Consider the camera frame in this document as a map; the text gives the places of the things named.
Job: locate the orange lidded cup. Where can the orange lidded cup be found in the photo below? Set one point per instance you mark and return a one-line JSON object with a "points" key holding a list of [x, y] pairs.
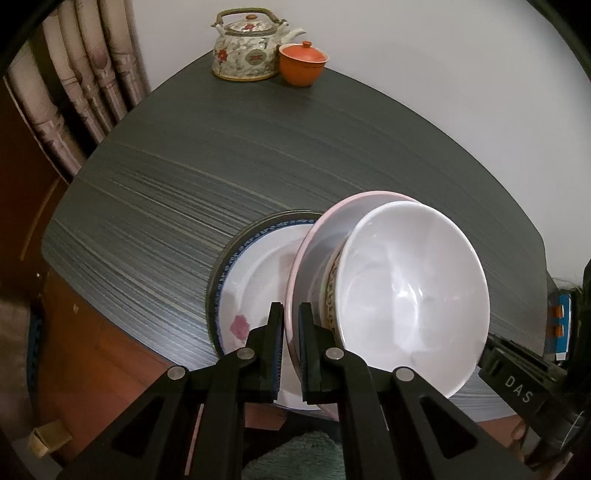
{"points": [[300, 71]]}

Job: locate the green fuzzy cloth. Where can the green fuzzy cloth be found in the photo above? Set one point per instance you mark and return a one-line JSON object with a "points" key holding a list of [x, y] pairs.
{"points": [[295, 457]]}

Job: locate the blue box with orange patches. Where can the blue box with orange patches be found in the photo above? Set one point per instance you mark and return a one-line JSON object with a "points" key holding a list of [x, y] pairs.
{"points": [[565, 318]]}

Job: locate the white plate with pink flowers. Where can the white plate with pink flowers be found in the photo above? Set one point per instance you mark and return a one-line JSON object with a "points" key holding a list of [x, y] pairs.
{"points": [[258, 286]]}

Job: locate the brown wooden cabinet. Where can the brown wooden cabinet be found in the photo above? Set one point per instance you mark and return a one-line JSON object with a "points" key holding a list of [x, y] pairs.
{"points": [[23, 207]]}

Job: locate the beige plastic block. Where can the beige plastic block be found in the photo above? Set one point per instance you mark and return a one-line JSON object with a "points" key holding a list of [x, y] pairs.
{"points": [[48, 438]]}

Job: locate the pink bowl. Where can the pink bowl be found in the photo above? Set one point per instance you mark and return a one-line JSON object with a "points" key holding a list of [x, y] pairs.
{"points": [[318, 258]]}

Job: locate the large blue floral plate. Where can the large blue floral plate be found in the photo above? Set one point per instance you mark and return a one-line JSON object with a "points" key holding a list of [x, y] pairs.
{"points": [[211, 300]]}

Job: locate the floral ceramic teapot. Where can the floral ceramic teapot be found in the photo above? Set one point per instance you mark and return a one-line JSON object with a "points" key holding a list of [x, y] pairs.
{"points": [[244, 55]]}

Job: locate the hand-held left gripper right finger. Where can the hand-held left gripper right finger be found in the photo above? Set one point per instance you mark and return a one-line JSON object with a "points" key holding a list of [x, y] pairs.
{"points": [[303, 360]]}

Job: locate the white bowl with patterned band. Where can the white bowl with patterned band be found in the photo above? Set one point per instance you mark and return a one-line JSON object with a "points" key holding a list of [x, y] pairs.
{"points": [[406, 286]]}

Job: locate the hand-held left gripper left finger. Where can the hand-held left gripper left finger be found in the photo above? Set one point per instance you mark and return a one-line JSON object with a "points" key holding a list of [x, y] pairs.
{"points": [[278, 355]]}

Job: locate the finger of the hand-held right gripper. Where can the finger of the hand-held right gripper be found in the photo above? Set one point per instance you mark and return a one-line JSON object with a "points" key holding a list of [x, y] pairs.
{"points": [[491, 360]]}

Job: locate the beige patterned curtain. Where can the beige patterned curtain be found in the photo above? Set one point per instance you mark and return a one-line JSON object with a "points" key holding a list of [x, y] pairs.
{"points": [[69, 92]]}

